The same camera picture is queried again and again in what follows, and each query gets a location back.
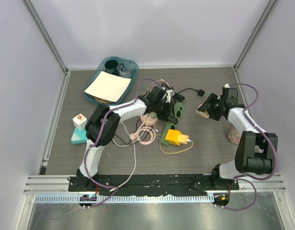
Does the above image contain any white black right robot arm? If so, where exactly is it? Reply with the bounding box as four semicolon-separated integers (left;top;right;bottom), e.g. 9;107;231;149
196;84;278;189

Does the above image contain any white slotted cable duct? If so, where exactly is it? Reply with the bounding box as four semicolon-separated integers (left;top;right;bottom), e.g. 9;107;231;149
35;194;214;204

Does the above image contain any white charging cable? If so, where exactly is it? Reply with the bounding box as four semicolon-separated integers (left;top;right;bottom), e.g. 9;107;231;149
110;115;160;192

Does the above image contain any pink cube socket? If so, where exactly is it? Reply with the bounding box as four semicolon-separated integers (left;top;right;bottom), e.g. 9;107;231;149
196;104;209;118

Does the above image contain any white cube charger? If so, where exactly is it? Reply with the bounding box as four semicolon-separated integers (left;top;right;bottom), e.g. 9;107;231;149
72;114;87;130

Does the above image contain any black power strip cord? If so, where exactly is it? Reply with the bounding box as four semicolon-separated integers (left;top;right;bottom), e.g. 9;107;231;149
172;88;206;103

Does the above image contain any yellow cube socket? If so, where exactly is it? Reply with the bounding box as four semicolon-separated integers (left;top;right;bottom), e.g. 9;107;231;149
165;129;183;146

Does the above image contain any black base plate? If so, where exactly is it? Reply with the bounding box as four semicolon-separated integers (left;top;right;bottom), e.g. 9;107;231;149
67;174;239;196

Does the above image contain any yellow charging cable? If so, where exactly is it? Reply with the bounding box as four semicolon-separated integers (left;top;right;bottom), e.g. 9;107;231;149
154;122;194;154

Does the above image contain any teal triangular power socket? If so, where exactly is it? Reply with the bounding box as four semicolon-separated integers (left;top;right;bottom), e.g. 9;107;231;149
71;128;87;145

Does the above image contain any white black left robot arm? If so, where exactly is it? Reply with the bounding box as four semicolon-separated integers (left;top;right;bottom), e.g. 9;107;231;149
76;86;177;191

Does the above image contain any round pink power socket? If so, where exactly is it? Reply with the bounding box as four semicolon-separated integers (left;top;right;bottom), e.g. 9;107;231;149
140;114;158;126

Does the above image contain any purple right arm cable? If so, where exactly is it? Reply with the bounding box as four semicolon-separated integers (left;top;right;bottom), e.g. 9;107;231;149
215;82;280;211

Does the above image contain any dark green mug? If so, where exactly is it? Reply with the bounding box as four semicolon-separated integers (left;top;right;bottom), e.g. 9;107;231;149
105;59;119;76

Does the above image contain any red pink cup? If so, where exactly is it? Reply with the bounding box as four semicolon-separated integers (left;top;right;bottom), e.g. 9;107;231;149
227;127;241;145

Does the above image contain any yellow charger plug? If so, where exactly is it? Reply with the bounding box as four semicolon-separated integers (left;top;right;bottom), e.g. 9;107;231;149
177;134;191;145

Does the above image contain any pink charging cable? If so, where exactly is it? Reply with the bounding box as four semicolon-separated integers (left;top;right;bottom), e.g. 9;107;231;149
147;78;171;96

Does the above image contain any clear glass cup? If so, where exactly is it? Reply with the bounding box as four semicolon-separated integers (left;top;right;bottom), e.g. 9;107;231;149
117;63;131;79

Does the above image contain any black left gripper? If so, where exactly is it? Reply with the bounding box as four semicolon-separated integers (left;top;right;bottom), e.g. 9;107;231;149
154;101;177;124

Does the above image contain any white paper sheet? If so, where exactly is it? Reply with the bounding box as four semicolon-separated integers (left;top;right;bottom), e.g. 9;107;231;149
84;71;131;103

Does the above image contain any green power strip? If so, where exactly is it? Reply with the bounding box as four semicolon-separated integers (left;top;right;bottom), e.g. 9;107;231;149
160;102;184;146

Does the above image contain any pink socket power cord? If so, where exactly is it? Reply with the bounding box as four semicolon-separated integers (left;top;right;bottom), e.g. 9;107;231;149
129;126;156;146

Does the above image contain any teal plastic tray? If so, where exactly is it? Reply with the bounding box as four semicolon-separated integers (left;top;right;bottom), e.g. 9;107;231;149
83;57;139;105

